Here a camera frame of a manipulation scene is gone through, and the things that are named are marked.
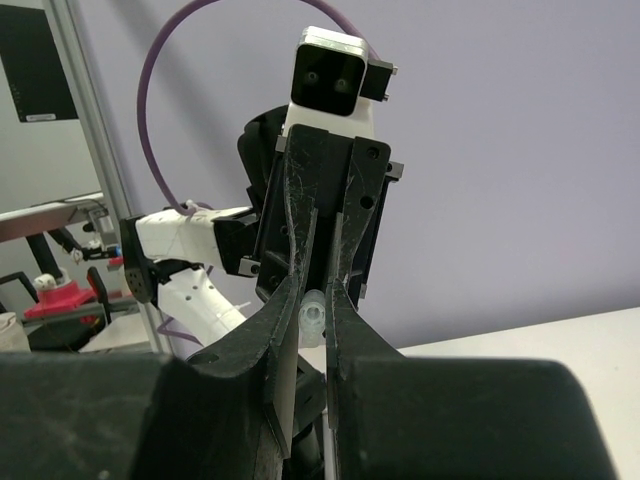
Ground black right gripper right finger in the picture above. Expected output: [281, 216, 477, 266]
[326, 280, 617, 479]

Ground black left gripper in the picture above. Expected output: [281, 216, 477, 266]
[237, 105, 403, 305]

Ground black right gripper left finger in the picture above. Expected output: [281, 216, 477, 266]
[1, 275, 300, 479]

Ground clear pen cap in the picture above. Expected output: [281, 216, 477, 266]
[298, 289, 326, 348]

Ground red background robot base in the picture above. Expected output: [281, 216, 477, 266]
[24, 269, 103, 324]

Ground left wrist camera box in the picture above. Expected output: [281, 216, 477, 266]
[281, 26, 397, 139]

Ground black wall panel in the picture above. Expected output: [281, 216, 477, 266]
[1, 5, 78, 123]

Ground aluminium frame post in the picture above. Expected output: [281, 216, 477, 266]
[49, 0, 169, 356]

